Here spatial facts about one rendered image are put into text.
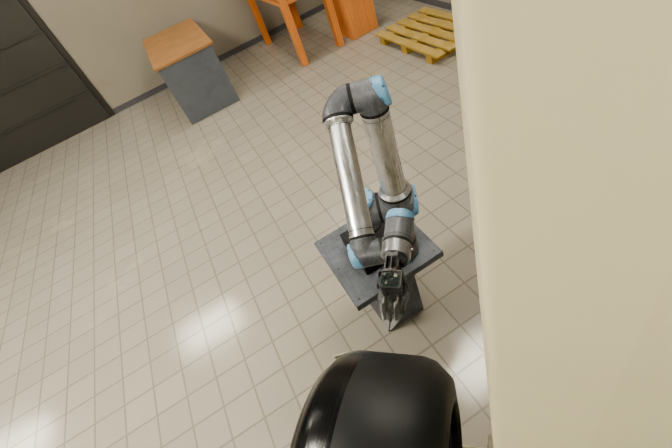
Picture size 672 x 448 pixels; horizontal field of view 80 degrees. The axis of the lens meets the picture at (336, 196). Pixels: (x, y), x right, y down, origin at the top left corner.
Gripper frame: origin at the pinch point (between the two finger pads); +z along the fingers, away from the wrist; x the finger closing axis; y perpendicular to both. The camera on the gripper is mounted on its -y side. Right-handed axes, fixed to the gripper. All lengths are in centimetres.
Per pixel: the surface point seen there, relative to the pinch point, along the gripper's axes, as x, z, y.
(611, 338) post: 32, 30, 87
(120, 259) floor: -284, -91, -132
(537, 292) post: 29, 30, 91
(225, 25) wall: -338, -497, -136
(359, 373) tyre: -0.2, 18.0, 21.7
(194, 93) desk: -302, -314, -124
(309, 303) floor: -89, -57, -128
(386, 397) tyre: 6.8, 22.5, 24.8
